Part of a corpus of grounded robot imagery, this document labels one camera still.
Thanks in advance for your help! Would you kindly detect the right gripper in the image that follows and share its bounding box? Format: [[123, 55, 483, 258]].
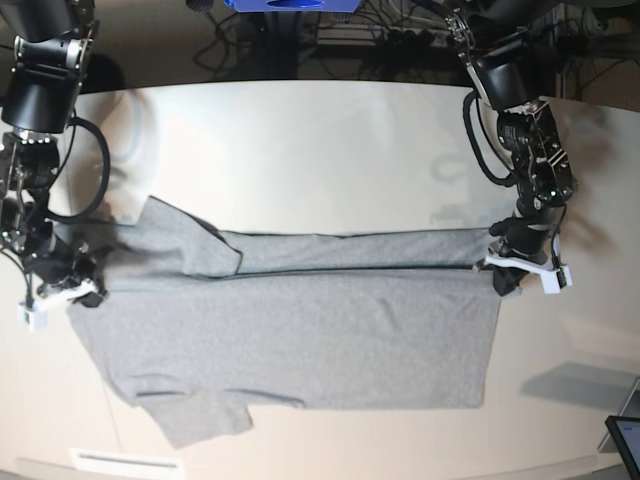
[[29, 234, 109, 308]]

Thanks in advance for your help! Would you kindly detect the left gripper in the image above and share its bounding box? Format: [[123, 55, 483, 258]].
[[488, 217, 553, 297]]

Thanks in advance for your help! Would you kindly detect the grey T-shirt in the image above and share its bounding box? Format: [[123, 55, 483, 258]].
[[66, 199, 501, 448]]

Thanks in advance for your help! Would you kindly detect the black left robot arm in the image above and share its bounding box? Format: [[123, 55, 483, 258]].
[[443, 1, 577, 296]]

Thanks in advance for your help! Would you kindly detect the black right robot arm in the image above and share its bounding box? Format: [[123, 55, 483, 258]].
[[1, 1, 111, 312]]

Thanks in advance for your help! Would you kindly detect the white label strip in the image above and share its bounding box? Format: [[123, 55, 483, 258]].
[[69, 448, 187, 479]]

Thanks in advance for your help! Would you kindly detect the black power strip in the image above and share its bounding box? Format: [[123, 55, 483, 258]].
[[316, 25, 457, 49]]

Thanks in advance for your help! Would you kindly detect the blue plastic part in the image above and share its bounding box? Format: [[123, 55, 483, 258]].
[[224, 0, 361, 13]]

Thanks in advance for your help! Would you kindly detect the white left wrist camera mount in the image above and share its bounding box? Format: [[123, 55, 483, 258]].
[[472, 253, 573, 295]]

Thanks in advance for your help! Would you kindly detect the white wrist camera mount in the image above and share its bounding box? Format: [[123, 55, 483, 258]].
[[472, 253, 573, 295], [16, 280, 98, 332]]

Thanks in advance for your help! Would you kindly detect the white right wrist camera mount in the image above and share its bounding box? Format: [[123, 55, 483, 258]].
[[16, 280, 98, 332]]

